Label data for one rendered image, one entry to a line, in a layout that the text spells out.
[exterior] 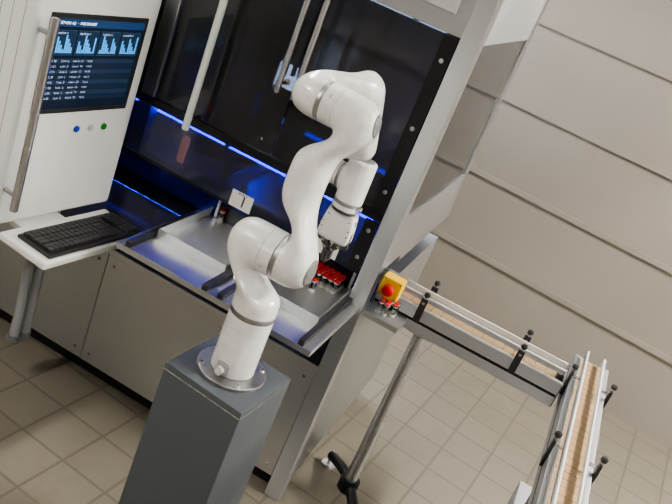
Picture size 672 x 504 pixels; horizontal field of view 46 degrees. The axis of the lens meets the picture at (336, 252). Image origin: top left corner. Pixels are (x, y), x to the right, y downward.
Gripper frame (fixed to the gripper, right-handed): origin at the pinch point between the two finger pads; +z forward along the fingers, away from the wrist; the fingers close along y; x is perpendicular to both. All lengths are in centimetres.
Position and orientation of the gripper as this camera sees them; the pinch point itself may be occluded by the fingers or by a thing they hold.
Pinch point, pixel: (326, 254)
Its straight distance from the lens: 238.9
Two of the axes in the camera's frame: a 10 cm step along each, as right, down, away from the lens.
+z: -3.5, 8.5, 3.9
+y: -8.6, -4.6, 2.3
